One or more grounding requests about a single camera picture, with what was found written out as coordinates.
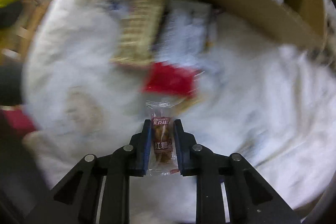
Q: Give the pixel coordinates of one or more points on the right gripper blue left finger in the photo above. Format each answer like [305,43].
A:
[96,189]

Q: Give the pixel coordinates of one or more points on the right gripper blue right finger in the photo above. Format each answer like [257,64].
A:
[228,185]

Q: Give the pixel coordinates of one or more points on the brown clear candy packet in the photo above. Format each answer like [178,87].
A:
[163,157]

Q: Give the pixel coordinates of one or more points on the white bed sheet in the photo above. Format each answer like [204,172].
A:
[270,102]

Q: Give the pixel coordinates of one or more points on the red small snack packet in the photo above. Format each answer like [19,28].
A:
[171,80]

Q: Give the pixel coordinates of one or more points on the white red snack packet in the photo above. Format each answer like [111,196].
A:
[182,40]

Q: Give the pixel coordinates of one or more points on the beige patterned snack packet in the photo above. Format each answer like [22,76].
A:
[139,21]

